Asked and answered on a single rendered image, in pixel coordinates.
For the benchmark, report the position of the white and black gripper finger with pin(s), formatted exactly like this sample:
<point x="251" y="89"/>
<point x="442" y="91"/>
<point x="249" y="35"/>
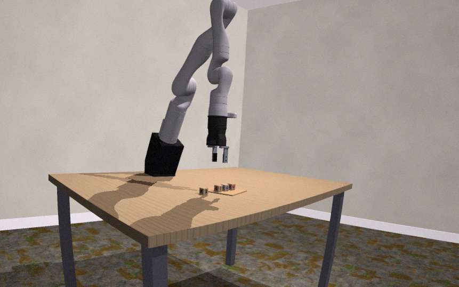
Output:
<point x="214" y="153"/>
<point x="225" y="153"/>

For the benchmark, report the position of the tan square mat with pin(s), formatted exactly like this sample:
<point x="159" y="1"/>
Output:
<point x="228" y="192"/>

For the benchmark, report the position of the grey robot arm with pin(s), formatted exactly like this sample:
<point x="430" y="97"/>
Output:
<point x="213" y="41"/>

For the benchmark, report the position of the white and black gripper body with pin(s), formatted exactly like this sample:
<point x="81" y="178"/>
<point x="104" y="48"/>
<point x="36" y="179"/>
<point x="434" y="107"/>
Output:
<point x="217" y="124"/>

